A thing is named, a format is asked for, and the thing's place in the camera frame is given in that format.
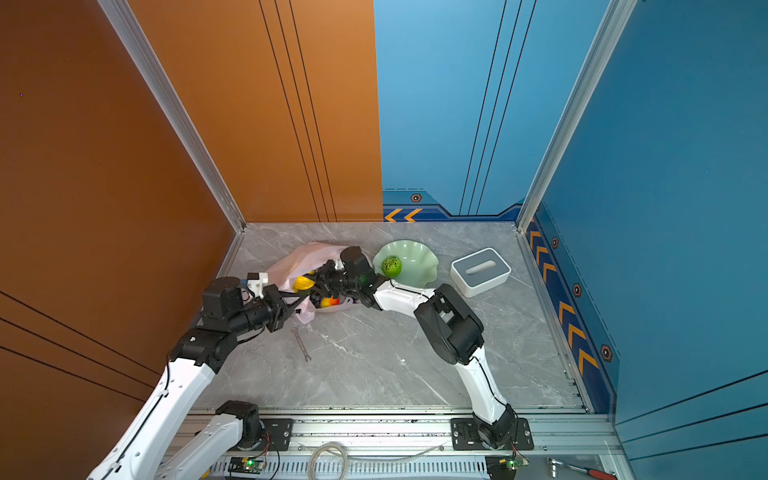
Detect light green fruit plate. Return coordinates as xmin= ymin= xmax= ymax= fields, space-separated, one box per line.
xmin=373 ymin=240 xmax=439 ymax=288

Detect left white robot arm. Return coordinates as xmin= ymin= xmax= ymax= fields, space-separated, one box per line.
xmin=89 ymin=277 xmax=305 ymax=479

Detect right green circuit board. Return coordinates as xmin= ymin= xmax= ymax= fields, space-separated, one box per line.
xmin=484 ymin=455 xmax=530 ymax=480

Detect left green circuit board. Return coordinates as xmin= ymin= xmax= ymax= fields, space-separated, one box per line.
xmin=226 ymin=456 xmax=267 ymax=477

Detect yellow starfruit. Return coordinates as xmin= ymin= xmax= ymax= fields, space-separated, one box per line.
xmin=293 ymin=276 xmax=315 ymax=292

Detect red handled tool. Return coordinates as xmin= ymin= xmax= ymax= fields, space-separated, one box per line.
xmin=546 ymin=457 xmax=617 ymax=480

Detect red yellow mango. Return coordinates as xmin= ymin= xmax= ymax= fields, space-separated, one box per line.
xmin=319 ymin=297 xmax=341 ymax=309

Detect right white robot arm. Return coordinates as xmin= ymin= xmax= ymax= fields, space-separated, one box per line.
xmin=306 ymin=246 xmax=518 ymax=449

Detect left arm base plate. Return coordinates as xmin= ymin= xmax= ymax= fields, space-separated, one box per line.
xmin=231 ymin=418 xmax=294 ymax=452

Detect white grey tissue box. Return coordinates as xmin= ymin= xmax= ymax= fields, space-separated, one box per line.
xmin=449 ymin=247 xmax=512 ymax=298

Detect small metal wrench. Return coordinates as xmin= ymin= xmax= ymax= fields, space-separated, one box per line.
xmin=291 ymin=327 xmax=312 ymax=363

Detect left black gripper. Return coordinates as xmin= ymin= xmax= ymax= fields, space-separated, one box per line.
xmin=229 ymin=286 xmax=306 ymax=340

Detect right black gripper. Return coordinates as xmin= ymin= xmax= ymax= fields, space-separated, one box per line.
xmin=301 ymin=261 xmax=363 ymax=300

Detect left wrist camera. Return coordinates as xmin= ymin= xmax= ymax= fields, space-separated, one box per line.
xmin=201 ymin=276 xmax=268 ymax=331

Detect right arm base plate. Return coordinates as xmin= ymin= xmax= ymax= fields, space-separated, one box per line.
xmin=450 ymin=418 xmax=535 ymax=451

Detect green bumpy fruit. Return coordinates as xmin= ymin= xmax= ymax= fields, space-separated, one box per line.
xmin=381 ymin=255 xmax=403 ymax=278

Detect green circuit board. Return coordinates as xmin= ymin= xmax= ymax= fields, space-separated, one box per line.
xmin=484 ymin=455 xmax=530 ymax=480
xmin=226 ymin=456 xmax=267 ymax=477

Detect pink plastic bag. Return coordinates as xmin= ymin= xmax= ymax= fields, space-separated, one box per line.
xmin=266 ymin=242 xmax=360 ymax=325

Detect aluminium front rail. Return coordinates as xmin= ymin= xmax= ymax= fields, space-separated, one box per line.
xmin=208 ymin=408 xmax=633 ymax=479

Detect coiled white cable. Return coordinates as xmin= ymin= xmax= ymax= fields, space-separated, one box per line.
xmin=307 ymin=440 xmax=448 ymax=480

